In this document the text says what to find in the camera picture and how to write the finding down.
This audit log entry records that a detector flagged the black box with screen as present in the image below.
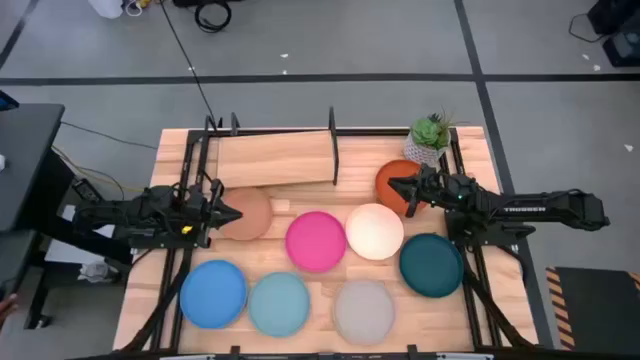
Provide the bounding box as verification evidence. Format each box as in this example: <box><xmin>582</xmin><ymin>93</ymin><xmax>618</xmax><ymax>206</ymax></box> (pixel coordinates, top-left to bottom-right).
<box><xmin>602</xmin><ymin>29</ymin><xmax>640</xmax><ymax>69</ymax></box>

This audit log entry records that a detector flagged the black table frame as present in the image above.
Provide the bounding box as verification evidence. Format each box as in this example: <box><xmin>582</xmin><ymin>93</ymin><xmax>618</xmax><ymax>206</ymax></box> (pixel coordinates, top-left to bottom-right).
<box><xmin>64</xmin><ymin>127</ymin><xmax>640</xmax><ymax>360</ymax></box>

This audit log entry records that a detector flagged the light teal plate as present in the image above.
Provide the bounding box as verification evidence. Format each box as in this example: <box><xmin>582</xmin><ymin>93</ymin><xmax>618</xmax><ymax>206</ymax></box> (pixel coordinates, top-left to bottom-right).
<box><xmin>247</xmin><ymin>271</ymin><xmax>312</xmax><ymax>338</ymax></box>

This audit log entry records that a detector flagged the grey plate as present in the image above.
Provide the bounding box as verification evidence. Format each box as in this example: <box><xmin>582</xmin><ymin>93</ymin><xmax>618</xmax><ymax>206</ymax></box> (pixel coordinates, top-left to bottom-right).
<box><xmin>332</xmin><ymin>279</ymin><xmax>396</xmax><ymax>347</ymax></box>

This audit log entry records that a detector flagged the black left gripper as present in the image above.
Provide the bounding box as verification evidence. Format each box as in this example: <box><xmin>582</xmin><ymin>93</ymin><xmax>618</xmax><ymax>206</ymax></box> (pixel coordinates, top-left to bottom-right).
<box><xmin>188</xmin><ymin>178</ymin><xmax>245</xmax><ymax>250</ymax></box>

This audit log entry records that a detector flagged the white container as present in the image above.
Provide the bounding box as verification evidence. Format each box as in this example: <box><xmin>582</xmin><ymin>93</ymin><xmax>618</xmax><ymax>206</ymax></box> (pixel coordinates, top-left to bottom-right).
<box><xmin>88</xmin><ymin>0</ymin><xmax>125</xmax><ymax>20</ymax></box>

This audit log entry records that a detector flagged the black equipment case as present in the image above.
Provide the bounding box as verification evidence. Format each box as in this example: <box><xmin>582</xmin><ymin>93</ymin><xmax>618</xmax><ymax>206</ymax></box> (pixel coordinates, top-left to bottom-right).
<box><xmin>587</xmin><ymin>0</ymin><xmax>640</xmax><ymax>36</ymax></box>

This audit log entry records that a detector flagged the white and yellow cable plug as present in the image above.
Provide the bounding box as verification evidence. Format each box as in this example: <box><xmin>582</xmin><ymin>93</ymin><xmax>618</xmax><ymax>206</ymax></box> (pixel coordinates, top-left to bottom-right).
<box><xmin>123</xmin><ymin>0</ymin><xmax>152</xmax><ymax>17</ymax></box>

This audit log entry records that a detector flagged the long black floor cable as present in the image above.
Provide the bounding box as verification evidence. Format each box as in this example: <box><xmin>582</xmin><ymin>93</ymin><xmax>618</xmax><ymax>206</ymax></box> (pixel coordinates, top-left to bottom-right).
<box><xmin>158</xmin><ymin>0</ymin><xmax>219</xmax><ymax>129</ymax></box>

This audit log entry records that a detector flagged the orange-red plate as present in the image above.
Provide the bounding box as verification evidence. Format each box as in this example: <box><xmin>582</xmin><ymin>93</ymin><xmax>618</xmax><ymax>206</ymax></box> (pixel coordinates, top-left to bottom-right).
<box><xmin>374</xmin><ymin>159</ymin><xmax>431</xmax><ymax>217</ymax></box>

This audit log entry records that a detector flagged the pink plate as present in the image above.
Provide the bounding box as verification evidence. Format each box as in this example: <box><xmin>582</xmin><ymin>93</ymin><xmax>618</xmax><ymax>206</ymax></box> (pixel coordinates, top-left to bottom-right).
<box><xmin>284</xmin><ymin>210</ymin><xmax>348</xmax><ymax>274</ymax></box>

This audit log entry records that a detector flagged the black desk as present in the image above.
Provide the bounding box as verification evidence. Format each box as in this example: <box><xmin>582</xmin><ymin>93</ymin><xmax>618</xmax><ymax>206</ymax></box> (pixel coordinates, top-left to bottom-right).
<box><xmin>0</xmin><ymin>102</ymin><xmax>132</xmax><ymax>331</ymax></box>

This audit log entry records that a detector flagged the succulent in patterned white pot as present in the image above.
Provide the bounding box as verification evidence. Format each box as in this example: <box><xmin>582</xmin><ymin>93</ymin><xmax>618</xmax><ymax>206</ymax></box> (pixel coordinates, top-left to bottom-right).
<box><xmin>402</xmin><ymin>107</ymin><xmax>469</xmax><ymax>170</ymax></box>

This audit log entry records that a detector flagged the cream plate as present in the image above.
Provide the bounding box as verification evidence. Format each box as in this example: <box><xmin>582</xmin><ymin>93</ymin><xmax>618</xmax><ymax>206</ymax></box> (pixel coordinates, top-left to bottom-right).
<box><xmin>344</xmin><ymin>202</ymin><xmax>405</xmax><ymax>262</ymax></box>

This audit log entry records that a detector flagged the tan plate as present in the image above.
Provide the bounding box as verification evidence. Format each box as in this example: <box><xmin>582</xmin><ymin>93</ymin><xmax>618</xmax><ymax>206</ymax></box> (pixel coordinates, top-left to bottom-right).
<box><xmin>218</xmin><ymin>186</ymin><xmax>275</xmax><ymax>242</ymax></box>

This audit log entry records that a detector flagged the dark teal plate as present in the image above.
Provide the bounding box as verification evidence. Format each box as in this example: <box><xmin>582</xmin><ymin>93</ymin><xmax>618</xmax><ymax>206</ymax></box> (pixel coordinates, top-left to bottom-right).
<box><xmin>398</xmin><ymin>232</ymin><xmax>465</xmax><ymax>300</ymax></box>

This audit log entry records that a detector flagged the black mat with hazard stripes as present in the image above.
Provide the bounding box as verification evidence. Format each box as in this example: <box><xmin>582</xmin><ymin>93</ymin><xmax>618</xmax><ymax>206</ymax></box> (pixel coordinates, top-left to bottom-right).
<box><xmin>544</xmin><ymin>266</ymin><xmax>640</xmax><ymax>351</ymax></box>

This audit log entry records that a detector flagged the black power adapter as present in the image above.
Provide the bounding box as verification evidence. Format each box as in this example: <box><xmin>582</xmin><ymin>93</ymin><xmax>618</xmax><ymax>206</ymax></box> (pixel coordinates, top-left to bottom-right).
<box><xmin>71</xmin><ymin>177</ymin><xmax>104</xmax><ymax>206</ymax></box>

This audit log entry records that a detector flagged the coiled black cable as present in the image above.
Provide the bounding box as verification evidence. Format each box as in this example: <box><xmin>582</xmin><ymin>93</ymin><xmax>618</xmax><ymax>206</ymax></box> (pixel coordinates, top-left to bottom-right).
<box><xmin>193</xmin><ymin>0</ymin><xmax>233</xmax><ymax>34</ymax></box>

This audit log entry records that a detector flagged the person's hand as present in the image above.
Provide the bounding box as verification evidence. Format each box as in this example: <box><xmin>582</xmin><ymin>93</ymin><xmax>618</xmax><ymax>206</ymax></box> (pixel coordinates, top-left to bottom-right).
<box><xmin>0</xmin><ymin>293</ymin><xmax>19</xmax><ymax>331</ymax></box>

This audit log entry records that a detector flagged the blue plate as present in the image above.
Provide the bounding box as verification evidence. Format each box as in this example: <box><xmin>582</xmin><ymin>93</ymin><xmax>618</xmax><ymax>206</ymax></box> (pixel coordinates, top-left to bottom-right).
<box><xmin>178</xmin><ymin>259</ymin><xmax>249</xmax><ymax>330</ymax></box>

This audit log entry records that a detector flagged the thin black floor cable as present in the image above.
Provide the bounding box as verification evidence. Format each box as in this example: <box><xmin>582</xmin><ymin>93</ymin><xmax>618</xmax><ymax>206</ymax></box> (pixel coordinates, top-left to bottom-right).
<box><xmin>59</xmin><ymin>121</ymin><xmax>160</xmax><ymax>151</ymax></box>

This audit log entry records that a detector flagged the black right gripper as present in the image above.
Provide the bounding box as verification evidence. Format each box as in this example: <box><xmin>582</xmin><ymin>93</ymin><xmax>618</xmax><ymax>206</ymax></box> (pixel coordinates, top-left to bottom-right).
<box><xmin>387</xmin><ymin>164</ymin><xmax>484</xmax><ymax>219</ymax></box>

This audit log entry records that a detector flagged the crumpled clear plastic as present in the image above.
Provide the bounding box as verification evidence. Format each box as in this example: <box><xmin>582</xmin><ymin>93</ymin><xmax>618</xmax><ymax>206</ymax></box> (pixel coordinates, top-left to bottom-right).
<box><xmin>77</xmin><ymin>259</ymin><xmax>121</xmax><ymax>285</ymax></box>

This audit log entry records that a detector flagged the yellow floor cable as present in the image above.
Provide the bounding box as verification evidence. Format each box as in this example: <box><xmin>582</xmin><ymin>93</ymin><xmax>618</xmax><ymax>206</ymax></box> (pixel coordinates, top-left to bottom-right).
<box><xmin>52</xmin><ymin>144</ymin><xmax>146</xmax><ymax>194</ymax></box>

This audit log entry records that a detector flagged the white paper sheet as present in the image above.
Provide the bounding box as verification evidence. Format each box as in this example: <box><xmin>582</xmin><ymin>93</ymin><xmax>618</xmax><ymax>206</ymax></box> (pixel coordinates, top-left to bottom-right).
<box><xmin>43</xmin><ymin>203</ymin><xmax>119</xmax><ymax>266</ymax></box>

